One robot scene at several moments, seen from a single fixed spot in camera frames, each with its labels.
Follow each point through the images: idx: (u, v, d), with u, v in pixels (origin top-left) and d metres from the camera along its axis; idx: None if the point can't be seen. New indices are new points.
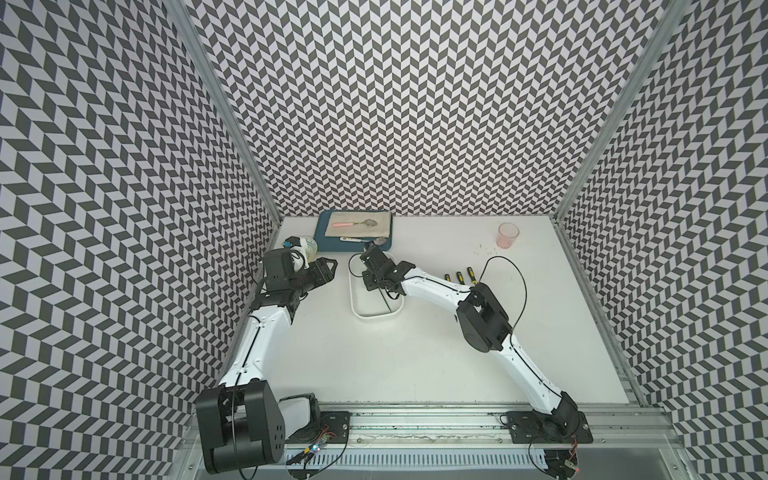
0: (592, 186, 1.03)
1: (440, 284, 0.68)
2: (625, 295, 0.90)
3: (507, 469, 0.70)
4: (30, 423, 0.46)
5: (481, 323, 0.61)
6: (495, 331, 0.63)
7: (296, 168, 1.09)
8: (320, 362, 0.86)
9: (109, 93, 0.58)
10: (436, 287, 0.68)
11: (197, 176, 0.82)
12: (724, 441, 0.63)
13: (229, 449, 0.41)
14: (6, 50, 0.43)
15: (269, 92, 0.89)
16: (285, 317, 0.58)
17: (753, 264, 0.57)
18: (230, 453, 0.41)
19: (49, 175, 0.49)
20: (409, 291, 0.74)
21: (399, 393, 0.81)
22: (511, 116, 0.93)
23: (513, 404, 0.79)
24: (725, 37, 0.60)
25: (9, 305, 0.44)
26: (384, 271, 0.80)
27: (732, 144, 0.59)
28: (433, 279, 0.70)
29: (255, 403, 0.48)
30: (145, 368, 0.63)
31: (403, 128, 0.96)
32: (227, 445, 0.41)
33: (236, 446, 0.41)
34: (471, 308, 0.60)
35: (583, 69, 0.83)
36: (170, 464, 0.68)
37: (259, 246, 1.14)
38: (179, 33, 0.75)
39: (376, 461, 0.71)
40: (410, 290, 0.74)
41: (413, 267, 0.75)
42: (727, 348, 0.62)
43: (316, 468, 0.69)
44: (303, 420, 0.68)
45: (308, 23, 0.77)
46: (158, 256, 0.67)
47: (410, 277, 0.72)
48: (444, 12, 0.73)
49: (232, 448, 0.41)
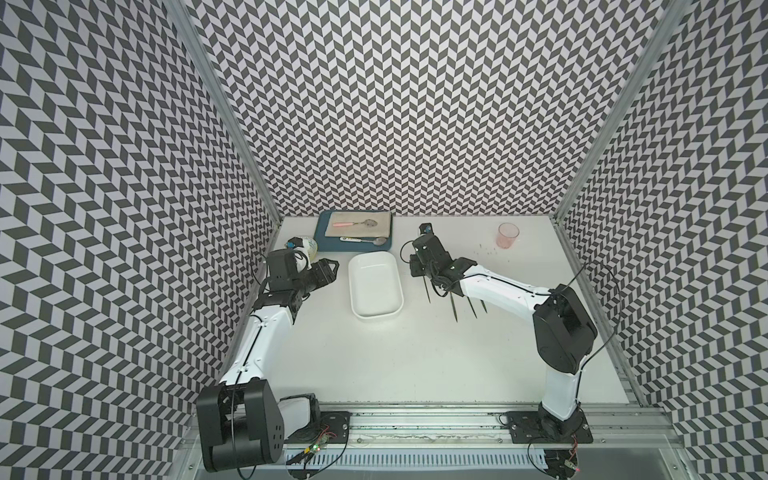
0: (592, 186, 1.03)
1: (509, 283, 0.57)
2: (625, 295, 0.90)
3: (507, 469, 0.70)
4: (30, 424, 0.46)
5: (568, 338, 0.49)
6: (582, 347, 0.50)
7: (296, 168, 1.09)
8: (320, 362, 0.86)
9: (109, 94, 0.58)
10: (504, 286, 0.57)
11: (197, 176, 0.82)
12: (725, 441, 0.63)
13: (227, 448, 0.41)
14: (6, 49, 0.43)
15: (269, 92, 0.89)
16: (285, 317, 0.57)
17: (753, 264, 0.57)
18: (229, 452, 0.41)
19: (50, 175, 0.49)
20: (472, 292, 0.63)
21: (398, 393, 0.81)
22: (511, 116, 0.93)
23: (514, 404, 0.79)
24: (725, 37, 0.60)
25: (9, 305, 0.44)
26: (439, 267, 0.70)
27: (732, 144, 0.59)
28: (499, 277, 0.60)
29: (255, 402, 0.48)
30: (145, 368, 0.63)
31: (403, 128, 0.96)
32: (226, 444, 0.41)
33: (235, 445, 0.41)
34: (557, 317, 0.48)
35: (583, 69, 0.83)
36: (170, 464, 0.68)
37: (259, 246, 1.14)
38: (179, 33, 0.75)
39: (377, 461, 0.71)
40: (473, 291, 0.63)
41: (475, 265, 0.65)
42: (727, 348, 0.62)
43: (316, 468, 0.69)
44: (303, 420, 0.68)
45: (308, 23, 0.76)
46: (158, 256, 0.67)
47: (471, 275, 0.63)
48: (444, 13, 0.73)
49: (231, 447, 0.41)
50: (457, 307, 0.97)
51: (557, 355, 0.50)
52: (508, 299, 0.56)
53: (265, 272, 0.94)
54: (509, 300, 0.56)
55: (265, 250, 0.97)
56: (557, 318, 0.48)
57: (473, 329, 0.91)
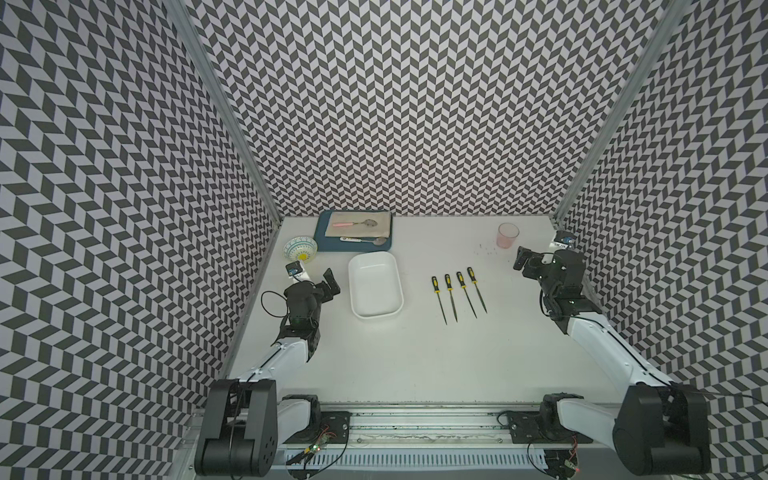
0: (592, 187, 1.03)
1: (623, 348, 0.50)
2: (625, 295, 0.90)
3: (506, 468, 0.70)
4: (30, 424, 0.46)
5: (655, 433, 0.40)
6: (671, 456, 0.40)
7: (296, 168, 1.09)
8: (321, 364, 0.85)
9: (109, 93, 0.58)
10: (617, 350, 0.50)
11: (196, 176, 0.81)
12: (724, 441, 0.63)
13: (223, 454, 0.41)
14: (6, 50, 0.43)
15: (269, 92, 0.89)
16: (301, 347, 0.61)
17: (753, 264, 0.57)
18: (223, 458, 0.40)
19: (49, 175, 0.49)
20: (578, 332, 0.57)
21: (399, 393, 0.81)
22: (511, 116, 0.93)
23: (515, 403, 0.79)
24: (725, 37, 0.60)
25: (9, 305, 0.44)
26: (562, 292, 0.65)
27: (732, 144, 0.59)
28: (617, 339, 0.52)
29: (261, 400, 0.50)
30: (145, 368, 0.63)
31: (403, 128, 0.96)
32: (221, 449, 0.41)
33: (232, 450, 0.41)
34: (660, 404, 0.40)
35: (583, 69, 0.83)
36: (170, 464, 0.68)
37: (259, 246, 1.14)
38: (179, 33, 0.75)
39: (377, 461, 0.71)
40: (579, 333, 0.57)
41: (600, 314, 0.58)
42: (727, 348, 0.62)
43: (316, 468, 0.69)
44: (303, 420, 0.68)
45: (308, 23, 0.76)
46: (158, 257, 0.67)
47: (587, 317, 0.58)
48: (444, 13, 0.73)
49: (227, 453, 0.41)
50: (457, 307, 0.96)
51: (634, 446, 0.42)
52: (613, 361, 0.49)
53: (287, 308, 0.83)
54: (613, 362, 0.49)
55: (279, 287, 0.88)
56: (659, 407, 0.40)
57: (473, 329, 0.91)
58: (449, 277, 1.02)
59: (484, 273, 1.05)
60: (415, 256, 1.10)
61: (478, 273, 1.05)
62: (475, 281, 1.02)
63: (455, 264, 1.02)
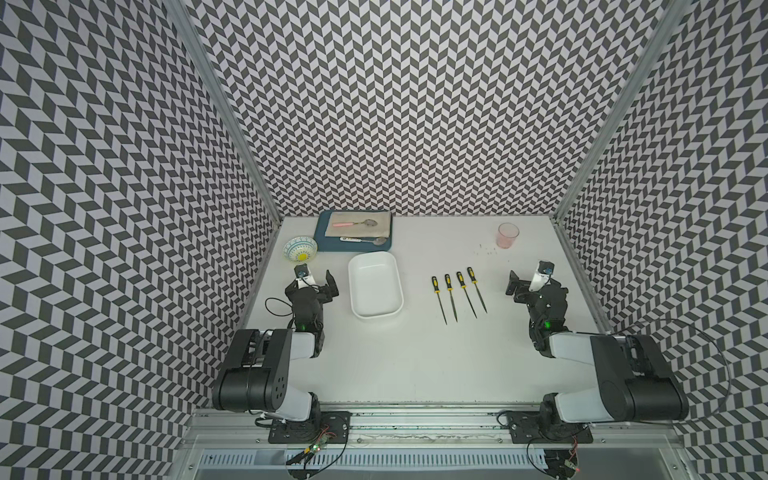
0: (592, 187, 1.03)
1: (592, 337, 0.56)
2: (625, 295, 0.90)
3: (507, 469, 0.70)
4: (29, 423, 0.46)
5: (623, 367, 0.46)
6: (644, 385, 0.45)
7: (296, 168, 1.09)
8: (322, 363, 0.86)
9: (109, 93, 0.58)
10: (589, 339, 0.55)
11: (196, 176, 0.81)
12: (724, 441, 0.63)
13: (241, 390, 0.44)
14: (6, 49, 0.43)
15: (269, 92, 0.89)
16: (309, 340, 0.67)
17: (753, 264, 0.57)
18: (241, 394, 0.44)
19: (49, 175, 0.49)
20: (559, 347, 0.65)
21: (399, 393, 0.81)
22: (511, 116, 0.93)
23: (514, 404, 0.79)
24: (725, 37, 0.60)
25: (9, 305, 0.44)
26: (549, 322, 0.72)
27: (732, 143, 0.59)
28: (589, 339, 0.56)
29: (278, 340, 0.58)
30: (145, 368, 0.63)
31: (403, 128, 0.96)
32: (240, 387, 0.44)
33: (249, 387, 0.44)
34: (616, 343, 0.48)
35: (583, 69, 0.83)
36: (170, 464, 0.68)
37: (259, 247, 1.14)
38: (179, 33, 0.75)
39: (377, 461, 0.71)
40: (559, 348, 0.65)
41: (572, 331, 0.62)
42: (727, 348, 0.62)
43: (316, 468, 0.69)
44: (303, 415, 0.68)
45: (308, 23, 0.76)
46: (158, 257, 0.67)
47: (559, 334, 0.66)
48: (444, 12, 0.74)
49: (244, 390, 0.44)
50: (457, 307, 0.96)
51: (614, 390, 0.46)
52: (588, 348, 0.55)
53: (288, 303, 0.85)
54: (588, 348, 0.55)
55: (279, 287, 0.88)
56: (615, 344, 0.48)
57: (473, 329, 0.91)
58: (449, 277, 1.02)
59: (483, 274, 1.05)
60: (415, 256, 1.10)
61: (478, 273, 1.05)
62: (475, 281, 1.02)
63: (455, 264, 1.02)
